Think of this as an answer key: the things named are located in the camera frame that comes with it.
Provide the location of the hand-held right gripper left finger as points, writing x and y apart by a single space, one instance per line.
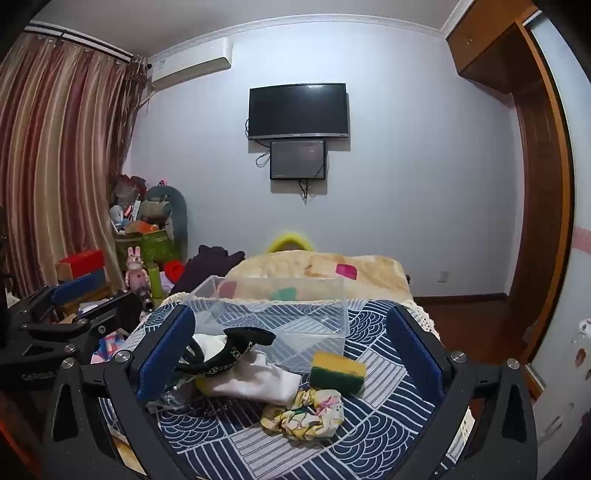
166 355

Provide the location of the clear plastic box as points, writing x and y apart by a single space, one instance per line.
277 323

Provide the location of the pile of toys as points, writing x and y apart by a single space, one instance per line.
131 207

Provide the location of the white cloth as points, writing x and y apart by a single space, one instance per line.
258 378

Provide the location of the brown wooden wardrobe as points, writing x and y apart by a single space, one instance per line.
545 184

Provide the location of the yellow green sponge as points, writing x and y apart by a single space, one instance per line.
337 369

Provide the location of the yellow plush toy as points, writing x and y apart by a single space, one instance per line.
288 240

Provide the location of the black wall television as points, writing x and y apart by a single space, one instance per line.
298 110

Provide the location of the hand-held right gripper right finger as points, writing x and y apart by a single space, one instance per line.
415 350

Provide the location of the pink rabbit figure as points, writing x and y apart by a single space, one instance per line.
136 272

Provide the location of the green bottle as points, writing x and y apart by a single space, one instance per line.
155 281

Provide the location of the white sliding door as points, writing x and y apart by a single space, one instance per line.
572 258

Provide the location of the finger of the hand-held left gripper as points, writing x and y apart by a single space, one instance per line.
78 284
115 309

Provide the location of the dark purple cloth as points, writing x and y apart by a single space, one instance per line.
207 267

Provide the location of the beige fleece blanket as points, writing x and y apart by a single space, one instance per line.
295 265

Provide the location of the clear plastic bag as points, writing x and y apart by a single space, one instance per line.
173 397

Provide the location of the cream lace cloth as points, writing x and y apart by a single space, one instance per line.
427 316

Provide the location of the striped brown curtain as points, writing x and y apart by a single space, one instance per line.
60 161

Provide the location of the small black monitor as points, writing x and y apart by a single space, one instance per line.
298 159

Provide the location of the white wall socket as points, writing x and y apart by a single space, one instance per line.
443 277

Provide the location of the red plush item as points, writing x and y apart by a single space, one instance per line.
174 271

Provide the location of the colourful printed cloth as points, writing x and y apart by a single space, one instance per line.
110 347

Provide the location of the floral fabric scrunchie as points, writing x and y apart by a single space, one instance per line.
304 415

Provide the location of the white air conditioner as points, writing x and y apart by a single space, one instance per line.
191 60

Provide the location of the black cylindrical device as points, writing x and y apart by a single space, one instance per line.
147 300

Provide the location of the red box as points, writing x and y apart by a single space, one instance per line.
81 263

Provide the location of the black patterned headband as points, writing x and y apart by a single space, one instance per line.
244 334

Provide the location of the blue wave-patterned tablecloth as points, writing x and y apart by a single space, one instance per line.
369 438

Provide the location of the white curtain rail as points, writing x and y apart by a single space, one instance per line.
78 41

